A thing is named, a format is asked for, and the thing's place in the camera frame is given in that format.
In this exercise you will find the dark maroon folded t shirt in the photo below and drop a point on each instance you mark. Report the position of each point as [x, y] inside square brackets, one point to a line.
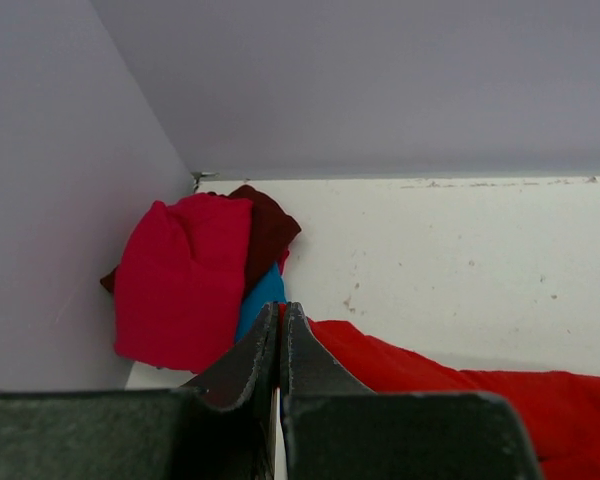
[203, 248]

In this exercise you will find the crimson folded t shirt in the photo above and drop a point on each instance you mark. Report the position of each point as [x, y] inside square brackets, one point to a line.
[189, 341]

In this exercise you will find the bright red t shirt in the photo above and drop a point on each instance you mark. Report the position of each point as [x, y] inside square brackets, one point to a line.
[559, 410]

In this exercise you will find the blue folded t shirt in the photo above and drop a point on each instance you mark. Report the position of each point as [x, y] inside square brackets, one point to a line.
[270, 288]

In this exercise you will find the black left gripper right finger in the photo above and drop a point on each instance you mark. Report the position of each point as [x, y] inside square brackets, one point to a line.
[335, 427]

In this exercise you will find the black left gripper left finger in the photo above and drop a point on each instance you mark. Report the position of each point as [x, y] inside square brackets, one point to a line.
[219, 425]

